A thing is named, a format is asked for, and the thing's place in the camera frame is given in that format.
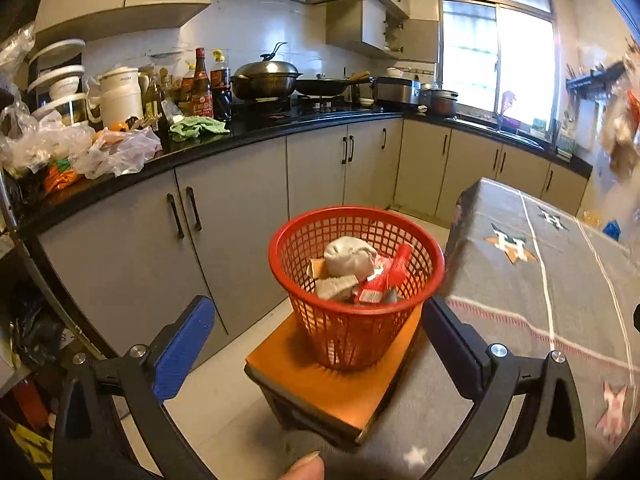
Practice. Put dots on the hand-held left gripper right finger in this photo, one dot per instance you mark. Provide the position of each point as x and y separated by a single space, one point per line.
452 347

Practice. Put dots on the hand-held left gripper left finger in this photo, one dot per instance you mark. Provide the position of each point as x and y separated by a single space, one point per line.
185 345

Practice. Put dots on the red snack packet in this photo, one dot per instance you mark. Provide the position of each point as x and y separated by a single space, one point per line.
387 277

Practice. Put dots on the red plastic mesh basket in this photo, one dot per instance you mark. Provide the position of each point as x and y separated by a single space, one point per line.
350 340

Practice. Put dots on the white plastic bag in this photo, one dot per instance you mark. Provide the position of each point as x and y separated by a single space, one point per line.
335 289

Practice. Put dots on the person's left hand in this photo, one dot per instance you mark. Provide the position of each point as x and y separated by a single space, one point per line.
306 467

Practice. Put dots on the grey star-print tablecloth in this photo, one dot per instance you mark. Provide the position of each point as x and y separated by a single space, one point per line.
540 280

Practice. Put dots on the orange top stool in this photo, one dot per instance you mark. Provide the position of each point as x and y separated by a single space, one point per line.
325 390

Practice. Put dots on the grey lower kitchen cabinets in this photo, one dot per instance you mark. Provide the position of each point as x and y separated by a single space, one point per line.
240 195

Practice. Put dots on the yellow plastic bag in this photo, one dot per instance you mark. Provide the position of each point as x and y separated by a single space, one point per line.
591 217

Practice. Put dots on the blue plastic item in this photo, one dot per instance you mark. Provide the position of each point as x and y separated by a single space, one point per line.
611 230

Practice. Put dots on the pile of crumpled plastic bags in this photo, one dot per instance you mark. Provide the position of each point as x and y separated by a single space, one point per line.
115 152

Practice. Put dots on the green cloth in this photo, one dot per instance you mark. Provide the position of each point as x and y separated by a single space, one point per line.
197 127

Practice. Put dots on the yellow oil bottle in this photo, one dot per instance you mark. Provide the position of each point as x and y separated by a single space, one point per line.
152 107

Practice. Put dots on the black kitchen countertop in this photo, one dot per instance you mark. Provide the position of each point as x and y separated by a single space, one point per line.
280 122

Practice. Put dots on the purple rubber glove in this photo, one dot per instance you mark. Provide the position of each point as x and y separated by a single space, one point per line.
508 110

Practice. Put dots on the steel cooking pot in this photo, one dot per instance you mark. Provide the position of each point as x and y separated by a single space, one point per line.
444 102

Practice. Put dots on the white electric kettle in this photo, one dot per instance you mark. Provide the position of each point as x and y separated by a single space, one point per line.
117 100

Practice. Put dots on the dark soy sauce bottle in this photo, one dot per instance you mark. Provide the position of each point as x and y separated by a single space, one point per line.
221 92

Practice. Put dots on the steel rice cooker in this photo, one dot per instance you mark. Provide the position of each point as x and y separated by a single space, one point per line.
397 91

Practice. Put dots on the gas stove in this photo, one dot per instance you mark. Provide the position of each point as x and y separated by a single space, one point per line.
322 105

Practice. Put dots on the steel wok with lid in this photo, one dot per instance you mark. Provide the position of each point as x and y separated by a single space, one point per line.
265 77

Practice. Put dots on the hanging yellowish plastic bag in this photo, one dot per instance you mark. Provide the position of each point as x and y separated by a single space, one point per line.
622 125

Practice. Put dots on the black frying pan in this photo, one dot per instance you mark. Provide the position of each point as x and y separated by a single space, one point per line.
320 86

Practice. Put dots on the stack of white bowls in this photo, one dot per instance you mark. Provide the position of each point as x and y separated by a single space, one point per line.
57 80

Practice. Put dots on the kitchen window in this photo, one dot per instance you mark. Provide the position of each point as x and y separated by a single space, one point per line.
495 55

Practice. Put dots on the black wall rack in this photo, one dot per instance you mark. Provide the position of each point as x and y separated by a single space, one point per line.
595 77

